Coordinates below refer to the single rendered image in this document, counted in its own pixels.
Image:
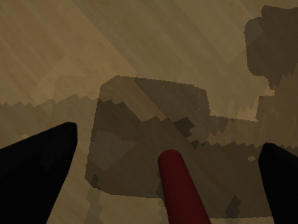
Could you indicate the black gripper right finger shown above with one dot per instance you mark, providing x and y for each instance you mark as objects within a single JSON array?
[{"x": 279, "y": 171}]

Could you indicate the dark red peg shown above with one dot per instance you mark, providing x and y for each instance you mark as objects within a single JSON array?
[{"x": 181, "y": 198}]

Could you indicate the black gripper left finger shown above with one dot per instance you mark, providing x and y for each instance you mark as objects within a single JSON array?
[{"x": 32, "y": 172}]

